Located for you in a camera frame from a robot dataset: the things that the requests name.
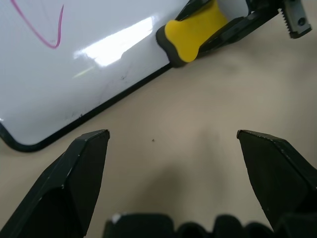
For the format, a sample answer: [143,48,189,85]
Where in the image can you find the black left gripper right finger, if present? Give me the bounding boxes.
[237,129,317,232]

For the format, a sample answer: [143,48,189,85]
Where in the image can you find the yellow eraser with dark felt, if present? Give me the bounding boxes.
[155,0,229,68]

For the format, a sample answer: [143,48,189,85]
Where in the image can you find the white whiteboard with black frame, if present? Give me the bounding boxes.
[0,0,251,153]

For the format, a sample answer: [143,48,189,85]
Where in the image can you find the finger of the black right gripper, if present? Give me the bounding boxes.
[197,10,283,55]
[174,0,214,22]

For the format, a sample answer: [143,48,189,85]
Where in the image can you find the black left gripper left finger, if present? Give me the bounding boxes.
[0,129,110,238]

